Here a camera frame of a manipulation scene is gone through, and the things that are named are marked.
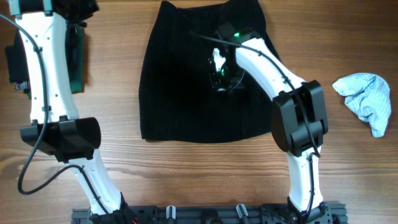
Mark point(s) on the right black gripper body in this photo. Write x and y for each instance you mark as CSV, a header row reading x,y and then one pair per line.
x,y
226,79

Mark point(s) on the black knit skirt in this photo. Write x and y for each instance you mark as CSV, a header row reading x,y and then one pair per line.
x,y
176,99

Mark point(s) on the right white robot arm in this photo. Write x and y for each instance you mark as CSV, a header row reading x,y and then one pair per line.
x,y
298,111

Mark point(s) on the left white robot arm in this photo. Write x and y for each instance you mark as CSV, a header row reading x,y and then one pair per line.
x,y
56,128

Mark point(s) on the light blue striped cloth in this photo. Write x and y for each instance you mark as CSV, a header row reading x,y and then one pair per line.
x,y
367,95

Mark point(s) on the plaid folded shirt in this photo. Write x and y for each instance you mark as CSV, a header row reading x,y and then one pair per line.
x,y
25,85

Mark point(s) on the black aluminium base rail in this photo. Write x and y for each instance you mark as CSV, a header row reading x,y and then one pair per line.
x,y
330,213

